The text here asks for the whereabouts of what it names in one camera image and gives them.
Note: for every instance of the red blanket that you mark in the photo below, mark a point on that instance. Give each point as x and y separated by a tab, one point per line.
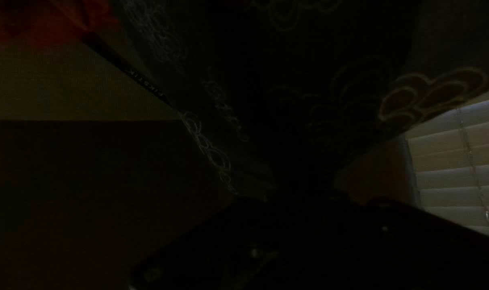
44	23

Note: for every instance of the white window blinds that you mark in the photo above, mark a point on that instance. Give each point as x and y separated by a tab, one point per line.
451	165

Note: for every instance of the dark brown patterned pillow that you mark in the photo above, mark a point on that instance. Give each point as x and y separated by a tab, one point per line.
283	94

